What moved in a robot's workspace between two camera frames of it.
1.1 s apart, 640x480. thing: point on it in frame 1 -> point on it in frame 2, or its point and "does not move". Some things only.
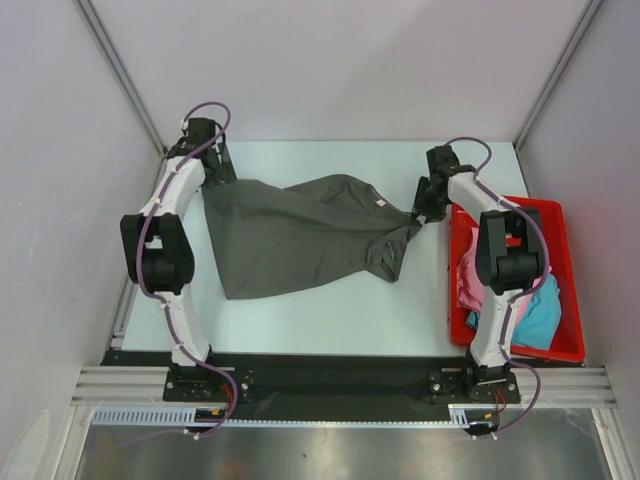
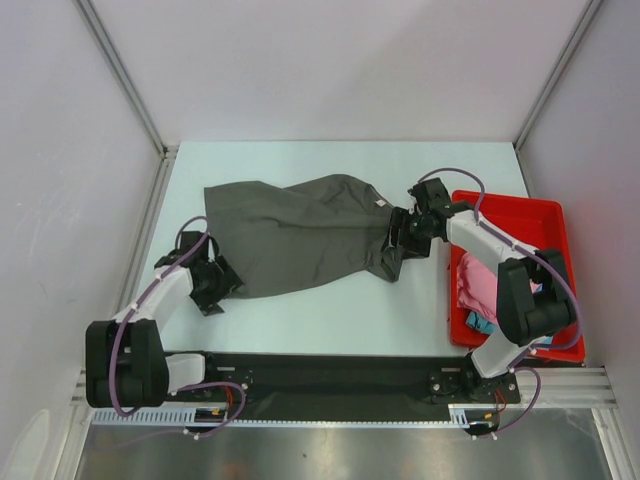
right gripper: (431, 213) -> (400, 218)
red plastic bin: (569, 343) does not move
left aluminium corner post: (113, 60) does not move
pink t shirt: (470, 286) does not move
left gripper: (224, 172) -> (228, 282)
